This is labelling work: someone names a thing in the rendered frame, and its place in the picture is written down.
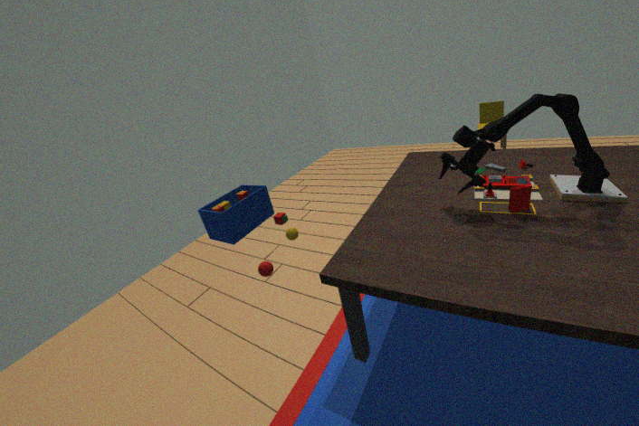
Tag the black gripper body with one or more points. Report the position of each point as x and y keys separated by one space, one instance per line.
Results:
x=449 y=159

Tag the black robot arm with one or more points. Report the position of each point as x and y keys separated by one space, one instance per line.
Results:
x=566 y=106

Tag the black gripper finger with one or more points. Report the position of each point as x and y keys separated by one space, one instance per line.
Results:
x=445 y=168
x=467 y=186

